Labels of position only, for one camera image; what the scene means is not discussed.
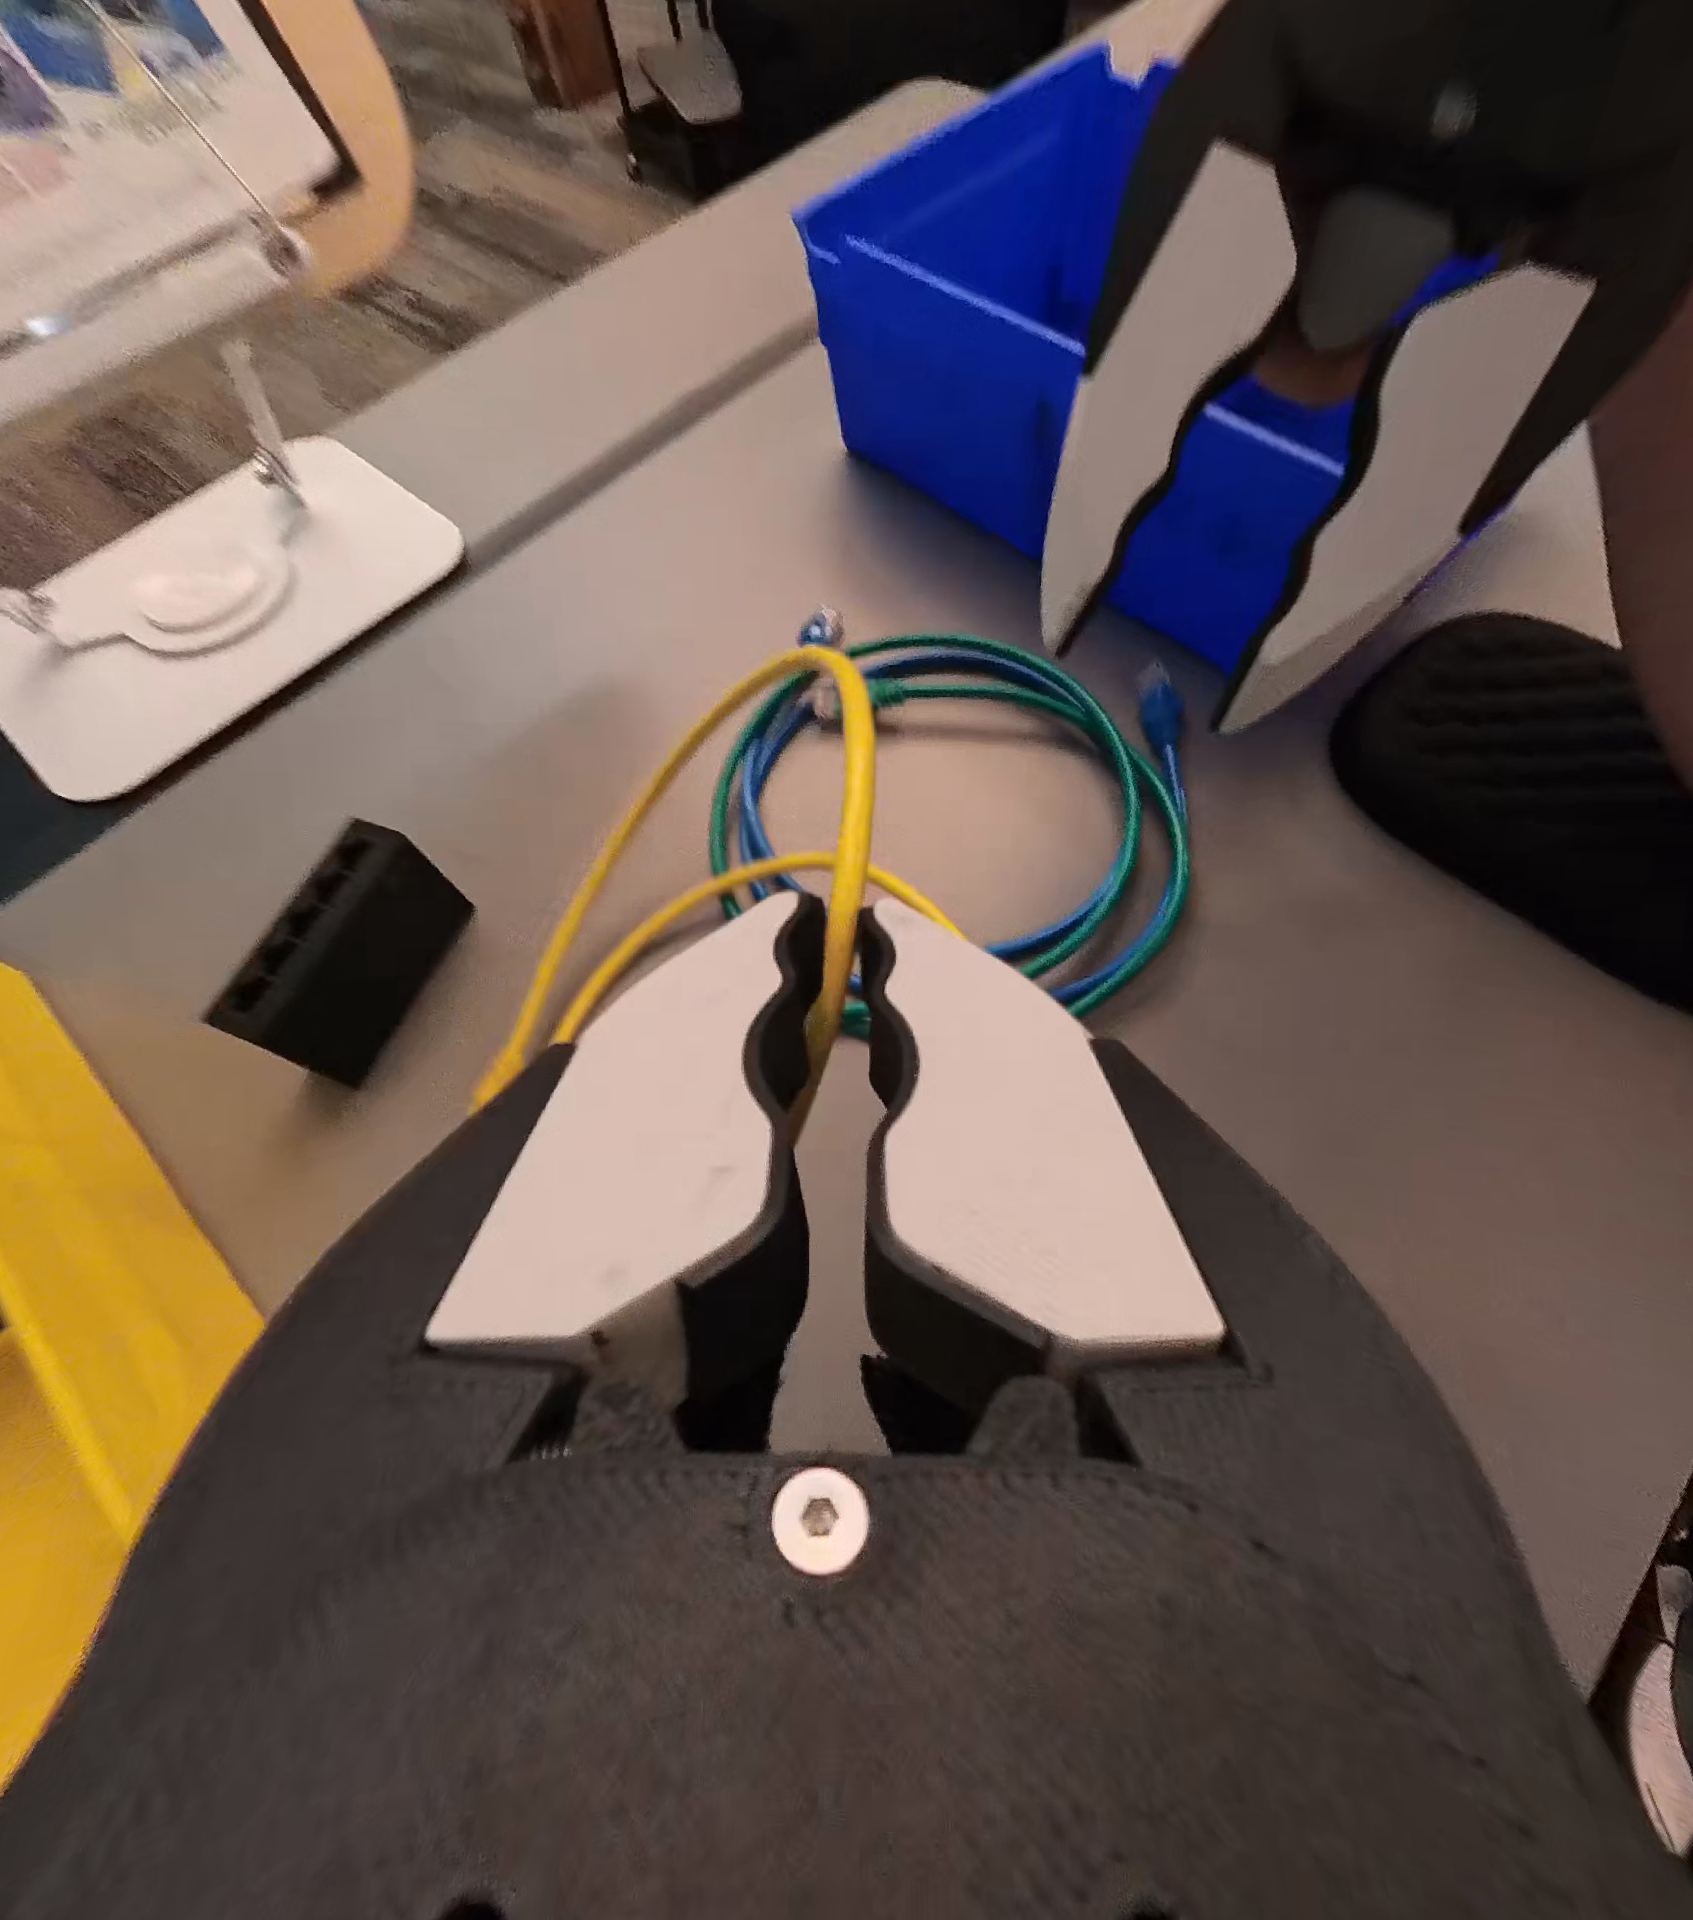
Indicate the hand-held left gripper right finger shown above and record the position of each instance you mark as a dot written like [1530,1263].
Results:
[1027,1168]

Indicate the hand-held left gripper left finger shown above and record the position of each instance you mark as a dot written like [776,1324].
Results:
[637,1157]

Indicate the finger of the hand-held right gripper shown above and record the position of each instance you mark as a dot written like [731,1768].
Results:
[1449,434]
[1160,346]

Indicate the black ethernet port hub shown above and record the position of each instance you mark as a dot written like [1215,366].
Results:
[366,946]

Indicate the yellow plastic bin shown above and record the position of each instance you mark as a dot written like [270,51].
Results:
[37,1504]

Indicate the blue plastic bin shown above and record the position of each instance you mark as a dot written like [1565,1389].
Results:
[970,331]

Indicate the black ribbed cushion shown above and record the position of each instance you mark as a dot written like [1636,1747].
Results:
[1536,778]

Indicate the black chair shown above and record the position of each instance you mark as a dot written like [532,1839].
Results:
[692,80]

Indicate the white display stand base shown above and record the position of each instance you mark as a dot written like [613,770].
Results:
[336,538]

